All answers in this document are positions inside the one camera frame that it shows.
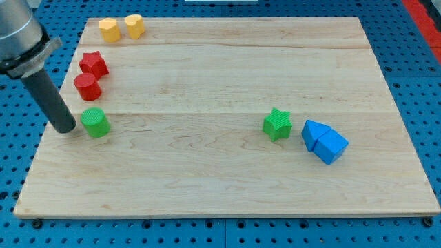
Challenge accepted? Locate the yellow hexagon block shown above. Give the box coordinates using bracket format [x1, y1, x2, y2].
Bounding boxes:
[99, 17, 121, 43]

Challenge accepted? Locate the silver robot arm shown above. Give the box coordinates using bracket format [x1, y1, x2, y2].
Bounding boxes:
[1, 0, 76, 134]

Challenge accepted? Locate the blue cube block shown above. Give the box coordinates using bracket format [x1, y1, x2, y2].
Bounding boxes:
[313, 130, 349, 165]

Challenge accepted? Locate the green star block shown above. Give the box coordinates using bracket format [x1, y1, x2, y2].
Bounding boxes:
[263, 107, 292, 142]

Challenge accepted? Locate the red star block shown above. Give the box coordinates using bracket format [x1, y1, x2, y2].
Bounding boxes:
[79, 51, 109, 79]

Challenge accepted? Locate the green cylinder block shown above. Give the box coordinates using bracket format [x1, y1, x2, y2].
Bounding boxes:
[81, 107, 111, 138]

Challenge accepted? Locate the light wooden board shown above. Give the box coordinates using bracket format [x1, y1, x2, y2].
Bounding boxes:
[14, 17, 440, 220]

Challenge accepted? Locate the red cylinder block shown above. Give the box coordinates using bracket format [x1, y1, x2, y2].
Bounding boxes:
[74, 73, 102, 101]

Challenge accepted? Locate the blue triangular block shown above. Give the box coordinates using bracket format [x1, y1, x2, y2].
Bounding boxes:
[301, 120, 331, 152]

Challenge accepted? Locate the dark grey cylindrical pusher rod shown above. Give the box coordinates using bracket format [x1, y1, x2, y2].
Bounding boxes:
[21, 68, 76, 134]

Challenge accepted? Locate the yellow heart block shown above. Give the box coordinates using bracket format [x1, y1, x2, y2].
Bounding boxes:
[124, 14, 145, 39]

